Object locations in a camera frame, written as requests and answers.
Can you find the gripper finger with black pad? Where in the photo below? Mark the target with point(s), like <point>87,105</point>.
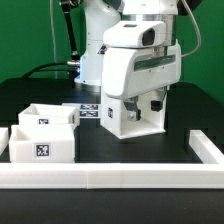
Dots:
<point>158,97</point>
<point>133,112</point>

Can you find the white front fence rail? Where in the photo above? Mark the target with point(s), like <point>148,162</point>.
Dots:
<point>102,176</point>

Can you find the white left fence rail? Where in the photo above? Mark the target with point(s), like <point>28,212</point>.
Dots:
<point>4,138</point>

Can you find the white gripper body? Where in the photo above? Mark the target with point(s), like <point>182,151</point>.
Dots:
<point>131,72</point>

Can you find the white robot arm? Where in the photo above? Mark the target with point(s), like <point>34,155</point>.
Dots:
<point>155,10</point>

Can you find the white fence rail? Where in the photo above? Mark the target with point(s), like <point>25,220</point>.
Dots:
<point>102,176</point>
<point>205,149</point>
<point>4,138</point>

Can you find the white marker base plate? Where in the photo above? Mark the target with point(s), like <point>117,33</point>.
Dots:
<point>87,111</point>

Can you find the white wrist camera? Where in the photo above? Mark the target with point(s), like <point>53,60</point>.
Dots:
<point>135,34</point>

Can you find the white rear drawer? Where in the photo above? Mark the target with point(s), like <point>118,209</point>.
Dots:
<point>38,114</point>

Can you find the white right fence rail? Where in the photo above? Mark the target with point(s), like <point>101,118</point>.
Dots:
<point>205,149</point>

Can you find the white drawer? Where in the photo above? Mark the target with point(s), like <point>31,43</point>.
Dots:
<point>42,144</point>
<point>38,114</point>

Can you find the white front drawer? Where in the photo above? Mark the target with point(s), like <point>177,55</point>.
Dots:
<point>42,144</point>

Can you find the white drawer cabinet box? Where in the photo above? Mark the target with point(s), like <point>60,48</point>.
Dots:
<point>119,121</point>

